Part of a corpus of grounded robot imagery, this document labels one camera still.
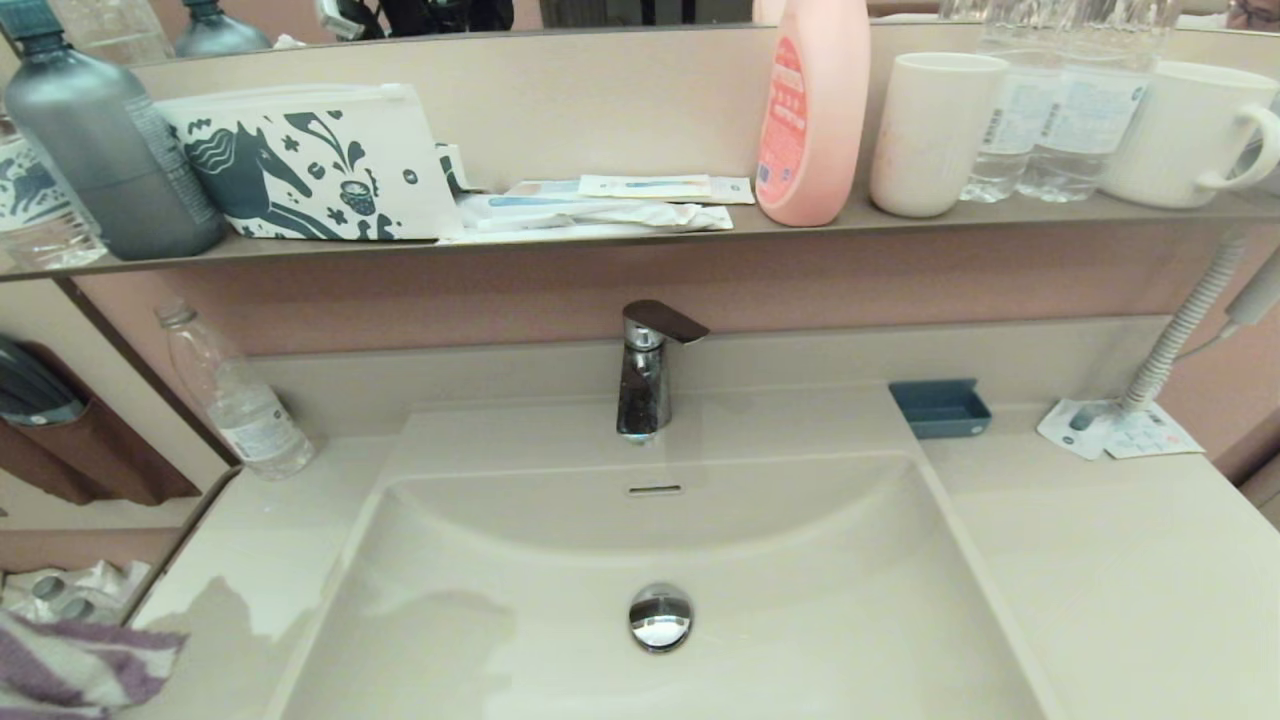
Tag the chrome faucet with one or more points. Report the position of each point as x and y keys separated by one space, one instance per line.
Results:
x=645 y=390

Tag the purple white striped towel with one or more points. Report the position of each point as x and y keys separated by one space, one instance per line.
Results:
x=80 y=665

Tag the beige sink basin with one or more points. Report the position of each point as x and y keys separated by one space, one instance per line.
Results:
x=800 y=580

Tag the crumpled white plastic wrapper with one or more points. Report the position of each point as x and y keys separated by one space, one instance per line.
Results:
x=600 y=214

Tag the small white toothbrush packet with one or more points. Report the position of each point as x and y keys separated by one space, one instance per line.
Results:
x=645 y=187

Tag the flat white sachet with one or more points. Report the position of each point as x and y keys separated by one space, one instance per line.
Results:
x=735 y=190

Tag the chrome drain stopper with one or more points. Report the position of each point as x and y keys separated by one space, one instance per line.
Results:
x=660 y=617

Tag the pink lotion bottle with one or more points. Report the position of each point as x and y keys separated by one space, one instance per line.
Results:
x=825 y=120

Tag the blue soap dish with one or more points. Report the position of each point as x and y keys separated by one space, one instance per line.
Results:
x=940 y=410

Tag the white plastic tumbler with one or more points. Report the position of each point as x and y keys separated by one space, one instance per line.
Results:
x=932 y=140

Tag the white pouch blue horse print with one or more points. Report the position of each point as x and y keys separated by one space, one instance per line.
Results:
x=300 y=168

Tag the slim clear plastic bottle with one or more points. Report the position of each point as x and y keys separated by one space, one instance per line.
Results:
x=248 y=420

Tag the clear water bottle white label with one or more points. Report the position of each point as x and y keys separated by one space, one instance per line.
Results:
x=1095 y=120
x=1005 y=130

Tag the white sachet grey picture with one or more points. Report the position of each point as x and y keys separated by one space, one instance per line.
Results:
x=1075 y=425

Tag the brown hanging pouch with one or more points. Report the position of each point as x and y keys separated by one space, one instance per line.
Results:
x=100 y=460

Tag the grey bottle teal cap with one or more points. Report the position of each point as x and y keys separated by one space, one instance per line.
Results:
x=110 y=170

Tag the white ceramic mug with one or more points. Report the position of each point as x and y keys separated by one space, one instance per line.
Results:
x=1170 y=138

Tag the black hair dryer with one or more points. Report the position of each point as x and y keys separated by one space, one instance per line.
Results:
x=35 y=390

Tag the clear bottle blue print label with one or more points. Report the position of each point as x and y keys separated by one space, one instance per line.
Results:
x=40 y=235

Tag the shrink-wrapped bottle pack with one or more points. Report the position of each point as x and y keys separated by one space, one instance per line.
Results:
x=70 y=590

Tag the grey wall shelf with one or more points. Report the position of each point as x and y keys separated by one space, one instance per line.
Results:
x=745 y=225

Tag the metal towel rail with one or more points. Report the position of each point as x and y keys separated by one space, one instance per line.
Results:
x=180 y=545

